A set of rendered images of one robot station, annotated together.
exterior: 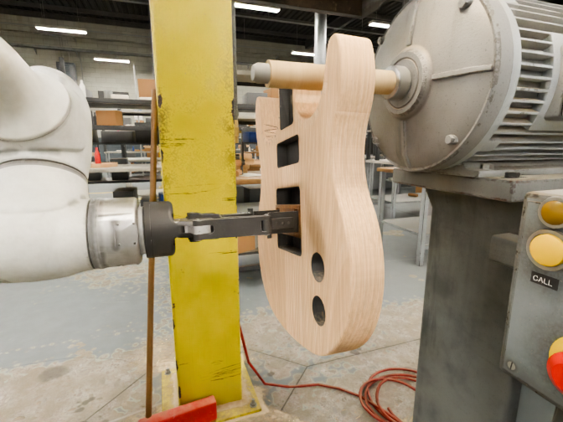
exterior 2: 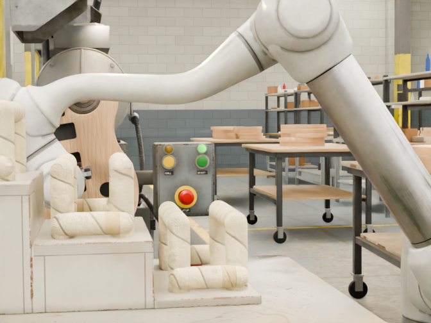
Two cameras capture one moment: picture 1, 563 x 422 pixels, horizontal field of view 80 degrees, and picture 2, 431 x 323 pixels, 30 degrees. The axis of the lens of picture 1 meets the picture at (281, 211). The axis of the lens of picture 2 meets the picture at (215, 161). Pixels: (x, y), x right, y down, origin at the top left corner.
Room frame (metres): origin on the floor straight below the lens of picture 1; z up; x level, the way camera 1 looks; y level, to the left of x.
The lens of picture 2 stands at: (-0.23, 1.85, 1.18)
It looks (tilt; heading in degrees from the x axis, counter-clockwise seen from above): 3 degrees down; 281
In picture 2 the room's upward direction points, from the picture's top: straight up
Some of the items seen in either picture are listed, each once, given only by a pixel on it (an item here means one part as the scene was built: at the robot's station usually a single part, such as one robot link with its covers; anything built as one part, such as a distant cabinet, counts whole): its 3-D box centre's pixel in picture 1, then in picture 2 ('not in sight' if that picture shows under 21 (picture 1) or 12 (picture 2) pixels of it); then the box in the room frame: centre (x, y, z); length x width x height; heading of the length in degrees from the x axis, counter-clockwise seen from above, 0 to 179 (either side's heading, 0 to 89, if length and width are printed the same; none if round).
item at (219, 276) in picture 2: not in sight; (209, 277); (-0.01, 0.75, 0.96); 0.11 x 0.03 x 0.03; 20
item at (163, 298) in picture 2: not in sight; (196, 282); (0.03, 0.66, 0.94); 0.27 x 0.15 x 0.01; 110
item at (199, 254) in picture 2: not in sight; (193, 254); (0.05, 0.57, 0.96); 0.11 x 0.03 x 0.03; 20
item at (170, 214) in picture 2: not in sight; (173, 217); (0.06, 0.67, 1.04); 0.20 x 0.03 x 0.03; 109
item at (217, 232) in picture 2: not in sight; (219, 238); (0.01, 0.57, 0.99); 0.03 x 0.03 x 0.09
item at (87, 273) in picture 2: not in sight; (93, 259); (0.17, 0.71, 0.98); 0.27 x 0.16 x 0.09; 110
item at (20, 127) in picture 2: not in sight; (15, 142); (0.31, 0.67, 1.15); 0.03 x 0.03 x 0.09
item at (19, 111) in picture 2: not in sight; (8, 111); (0.28, 0.75, 1.20); 0.20 x 0.03 x 0.03; 109
